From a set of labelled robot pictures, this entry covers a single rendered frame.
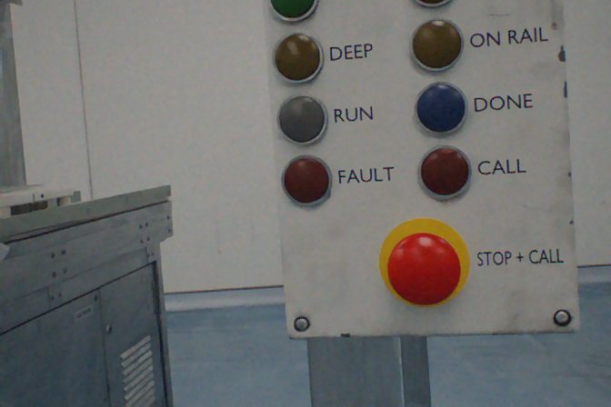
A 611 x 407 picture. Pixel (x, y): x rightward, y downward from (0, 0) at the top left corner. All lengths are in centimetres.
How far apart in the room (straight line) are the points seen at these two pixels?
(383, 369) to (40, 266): 99
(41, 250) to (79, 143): 310
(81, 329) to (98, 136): 288
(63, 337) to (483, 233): 125
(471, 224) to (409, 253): 5
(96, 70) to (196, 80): 61
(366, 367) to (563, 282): 15
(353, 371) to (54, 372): 111
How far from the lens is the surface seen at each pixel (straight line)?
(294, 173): 41
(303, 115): 41
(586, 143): 449
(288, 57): 41
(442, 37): 41
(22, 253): 135
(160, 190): 193
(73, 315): 161
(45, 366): 152
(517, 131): 42
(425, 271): 39
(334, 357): 50
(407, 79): 41
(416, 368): 166
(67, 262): 149
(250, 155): 425
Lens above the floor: 96
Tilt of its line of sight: 3 degrees down
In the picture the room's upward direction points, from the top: 4 degrees counter-clockwise
